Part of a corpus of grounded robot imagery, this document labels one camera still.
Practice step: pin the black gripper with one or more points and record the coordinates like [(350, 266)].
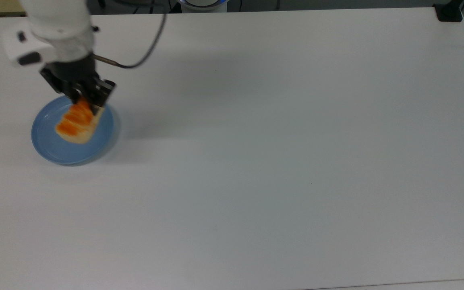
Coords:
[(75, 76)]

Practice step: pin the blue round plate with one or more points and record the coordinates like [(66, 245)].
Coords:
[(75, 151)]

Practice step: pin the black stand clamp base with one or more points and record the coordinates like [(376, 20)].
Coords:
[(449, 11)]

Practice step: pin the orange glazed bread loaf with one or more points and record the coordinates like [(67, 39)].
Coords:
[(77, 125)]

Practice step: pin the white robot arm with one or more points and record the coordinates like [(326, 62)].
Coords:
[(59, 24)]

